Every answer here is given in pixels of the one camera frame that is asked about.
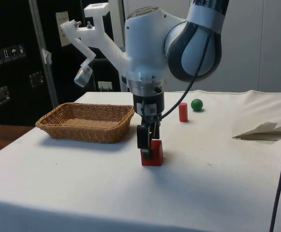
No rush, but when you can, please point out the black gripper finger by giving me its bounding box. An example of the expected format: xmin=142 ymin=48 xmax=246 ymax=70
xmin=152 ymin=120 xmax=161 ymax=140
xmin=136 ymin=124 xmax=154 ymax=160

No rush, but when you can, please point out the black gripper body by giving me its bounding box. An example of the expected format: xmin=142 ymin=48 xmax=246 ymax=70
xmin=132 ymin=92 xmax=165 ymax=118

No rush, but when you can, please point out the red cube block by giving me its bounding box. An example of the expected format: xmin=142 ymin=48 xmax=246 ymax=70
xmin=141 ymin=140 xmax=164 ymax=168

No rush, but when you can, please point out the red cylinder block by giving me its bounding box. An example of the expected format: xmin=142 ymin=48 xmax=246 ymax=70
xmin=178 ymin=102 xmax=188 ymax=122

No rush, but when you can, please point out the wicker basket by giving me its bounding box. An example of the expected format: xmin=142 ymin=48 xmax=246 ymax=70
xmin=35 ymin=102 xmax=135 ymax=144

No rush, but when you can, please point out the green ball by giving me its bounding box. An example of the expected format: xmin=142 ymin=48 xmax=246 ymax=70
xmin=191 ymin=98 xmax=204 ymax=112

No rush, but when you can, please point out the black cabinet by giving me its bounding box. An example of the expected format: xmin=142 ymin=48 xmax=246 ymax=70
xmin=0 ymin=0 xmax=127 ymax=127

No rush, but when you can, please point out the black cable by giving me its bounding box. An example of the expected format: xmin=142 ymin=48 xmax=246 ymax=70
xmin=160 ymin=30 xmax=210 ymax=119

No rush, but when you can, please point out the white printed bracket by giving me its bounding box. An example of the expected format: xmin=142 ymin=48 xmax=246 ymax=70
xmin=59 ymin=3 xmax=132 ymax=88

